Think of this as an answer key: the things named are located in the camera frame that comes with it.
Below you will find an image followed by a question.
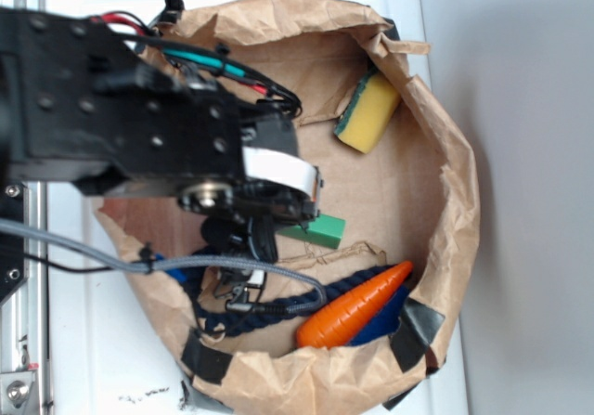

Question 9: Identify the yellow and green sponge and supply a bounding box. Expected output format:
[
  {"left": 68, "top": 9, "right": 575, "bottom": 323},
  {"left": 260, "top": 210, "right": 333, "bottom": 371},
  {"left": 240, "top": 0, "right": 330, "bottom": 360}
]
[{"left": 334, "top": 68, "right": 401, "bottom": 154}]

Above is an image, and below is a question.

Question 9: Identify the black gripper with white band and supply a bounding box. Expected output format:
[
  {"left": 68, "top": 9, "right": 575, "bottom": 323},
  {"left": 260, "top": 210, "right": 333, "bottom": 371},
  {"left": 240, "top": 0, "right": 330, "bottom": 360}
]
[{"left": 178, "top": 111, "right": 323, "bottom": 263}]

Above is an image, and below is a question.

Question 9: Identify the black tape piece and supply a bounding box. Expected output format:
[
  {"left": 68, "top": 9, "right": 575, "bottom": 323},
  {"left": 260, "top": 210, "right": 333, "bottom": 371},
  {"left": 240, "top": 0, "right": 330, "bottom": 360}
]
[
  {"left": 181, "top": 331, "right": 233, "bottom": 385},
  {"left": 381, "top": 368, "right": 438, "bottom": 411},
  {"left": 178, "top": 377, "right": 233, "bottom": 414},
  {"left": 390, "top": 297, "right": 446, "bottom": 375}
]

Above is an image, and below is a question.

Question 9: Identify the green rectangular block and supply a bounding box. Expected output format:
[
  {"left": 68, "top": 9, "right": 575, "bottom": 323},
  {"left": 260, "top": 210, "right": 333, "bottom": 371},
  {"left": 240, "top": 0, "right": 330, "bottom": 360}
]
[{"left": 278, "top": 214, "right": 346, "bottom": 249}]

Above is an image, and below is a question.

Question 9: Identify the blue cloth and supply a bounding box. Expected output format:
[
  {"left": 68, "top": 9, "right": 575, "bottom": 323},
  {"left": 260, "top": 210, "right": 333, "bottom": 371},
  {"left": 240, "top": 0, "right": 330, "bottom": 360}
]
[{"left": 347, "top": 286, "right": 409, "bottom": 346}]

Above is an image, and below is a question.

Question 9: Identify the grey braided cable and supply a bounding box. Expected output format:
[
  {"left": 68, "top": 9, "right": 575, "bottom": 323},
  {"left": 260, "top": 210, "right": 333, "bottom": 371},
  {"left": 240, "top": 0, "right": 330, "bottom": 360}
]
[{"left": 0, "top": 218, "right": 329, "bottom": 317}]

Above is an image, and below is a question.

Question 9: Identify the brown paper bag tray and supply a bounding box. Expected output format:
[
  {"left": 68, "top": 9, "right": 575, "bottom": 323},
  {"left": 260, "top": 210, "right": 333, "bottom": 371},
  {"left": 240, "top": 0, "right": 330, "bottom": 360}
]
[{"left": 92, "top": 0, "right": 481, "bottom": 415}]

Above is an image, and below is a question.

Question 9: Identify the orange plastic carrot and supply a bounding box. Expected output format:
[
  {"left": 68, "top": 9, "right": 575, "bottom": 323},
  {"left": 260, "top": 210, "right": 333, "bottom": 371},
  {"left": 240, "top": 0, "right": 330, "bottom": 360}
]
[{"left": 296, "top": 261, "right": 413, "bottom": 348}]

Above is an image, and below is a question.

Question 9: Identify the aluminium rail frame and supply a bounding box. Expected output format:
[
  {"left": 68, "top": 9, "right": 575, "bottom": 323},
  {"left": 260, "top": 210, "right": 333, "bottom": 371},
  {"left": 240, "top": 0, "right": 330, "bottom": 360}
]
[{"left": 1, "top": 0, "right": 54, "bottom": 414}]

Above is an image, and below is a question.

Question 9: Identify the black cable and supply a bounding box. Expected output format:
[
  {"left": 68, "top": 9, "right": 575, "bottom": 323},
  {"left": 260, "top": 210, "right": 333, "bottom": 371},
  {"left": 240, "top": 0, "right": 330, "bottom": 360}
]
[{"left": 22, "top": 253, "right": 117, "bottom": 275}]

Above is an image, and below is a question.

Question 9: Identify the dark blue rope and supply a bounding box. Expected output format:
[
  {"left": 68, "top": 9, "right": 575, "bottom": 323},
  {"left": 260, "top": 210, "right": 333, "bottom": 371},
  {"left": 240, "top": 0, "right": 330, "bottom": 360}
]
[{"left": 190, "top": 246, "right": 395, "bottom": 337}]

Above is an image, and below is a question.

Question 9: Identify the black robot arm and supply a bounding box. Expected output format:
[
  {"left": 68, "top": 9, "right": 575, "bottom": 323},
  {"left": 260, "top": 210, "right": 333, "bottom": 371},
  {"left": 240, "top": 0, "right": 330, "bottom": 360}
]
[{"left": 1, "top": 8, "right": 323, "bottom": 263}]

